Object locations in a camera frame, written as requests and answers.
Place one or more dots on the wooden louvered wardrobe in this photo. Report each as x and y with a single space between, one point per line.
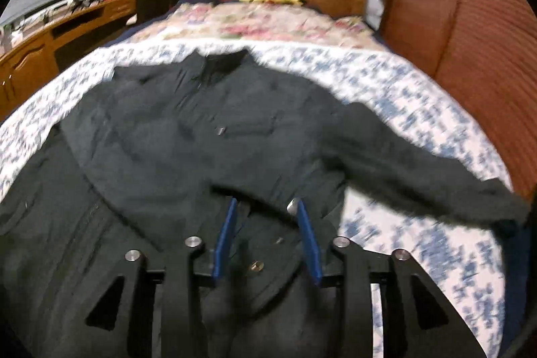
470 26

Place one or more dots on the wooden desk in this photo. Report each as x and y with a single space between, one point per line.
29 60

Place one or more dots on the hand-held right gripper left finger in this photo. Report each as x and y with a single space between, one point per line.
224 240

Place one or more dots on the beige floral blanket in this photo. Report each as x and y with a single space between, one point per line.
272 22

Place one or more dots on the blue floral white bedsheet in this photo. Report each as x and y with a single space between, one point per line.
419 110

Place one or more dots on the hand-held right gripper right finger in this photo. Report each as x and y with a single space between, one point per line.
309 244

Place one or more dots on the dark green jacket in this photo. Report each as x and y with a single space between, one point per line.
168 131

